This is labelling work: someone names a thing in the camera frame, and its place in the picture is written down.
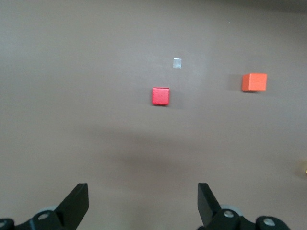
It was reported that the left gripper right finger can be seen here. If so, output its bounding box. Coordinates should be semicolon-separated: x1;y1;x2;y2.
198;183;292;230

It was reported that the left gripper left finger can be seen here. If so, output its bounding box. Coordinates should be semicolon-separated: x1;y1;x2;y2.
0;183;90;230

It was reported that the red wooden block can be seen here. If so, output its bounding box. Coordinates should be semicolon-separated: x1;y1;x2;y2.
151;87;170;106

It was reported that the orange wooden block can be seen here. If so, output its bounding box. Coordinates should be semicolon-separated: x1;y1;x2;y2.
241;73;268;92

